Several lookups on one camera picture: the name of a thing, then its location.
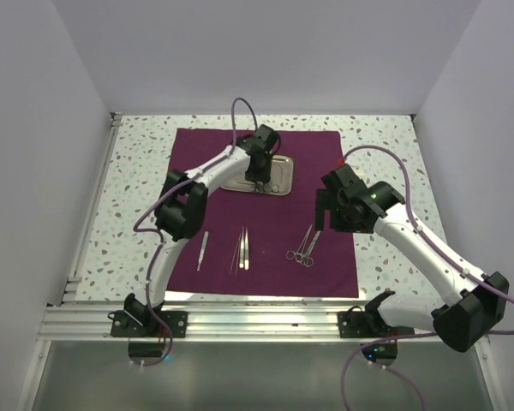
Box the aluminium mounting rail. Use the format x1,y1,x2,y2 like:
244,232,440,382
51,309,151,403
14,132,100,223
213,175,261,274
37,301,350,343

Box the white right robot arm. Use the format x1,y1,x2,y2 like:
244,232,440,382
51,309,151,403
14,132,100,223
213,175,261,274
314,164,509,353

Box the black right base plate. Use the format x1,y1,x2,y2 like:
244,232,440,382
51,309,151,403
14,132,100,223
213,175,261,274
337,310,398,338

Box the stainless steel instrument tray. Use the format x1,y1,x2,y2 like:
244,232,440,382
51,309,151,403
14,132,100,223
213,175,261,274
221,154,295,196

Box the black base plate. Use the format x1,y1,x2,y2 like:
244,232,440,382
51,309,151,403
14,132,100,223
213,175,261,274
337,310,398,338
107,310,188,338

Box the steel tweezers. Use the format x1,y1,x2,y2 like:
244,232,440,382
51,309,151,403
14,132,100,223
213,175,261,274
243,227,250,271
238,227,246,270

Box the purple cloth wrap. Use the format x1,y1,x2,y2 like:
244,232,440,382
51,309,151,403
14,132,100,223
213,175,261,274
168,131,358,298

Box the steel ring-handle hemostat forceps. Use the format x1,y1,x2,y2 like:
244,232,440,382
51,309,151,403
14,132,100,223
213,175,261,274
286,224,313,263

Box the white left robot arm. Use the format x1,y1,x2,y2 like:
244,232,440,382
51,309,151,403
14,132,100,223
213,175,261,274
108,125,281,337

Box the steel surgical scissors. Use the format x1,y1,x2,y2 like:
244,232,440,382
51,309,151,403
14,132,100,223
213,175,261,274
300,231,321,267

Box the steel scalpel handle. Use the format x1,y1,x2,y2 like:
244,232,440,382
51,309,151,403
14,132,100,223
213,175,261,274
196,231,209,271

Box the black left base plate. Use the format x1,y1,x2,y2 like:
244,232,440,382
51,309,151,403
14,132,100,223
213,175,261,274
107,310,188,338

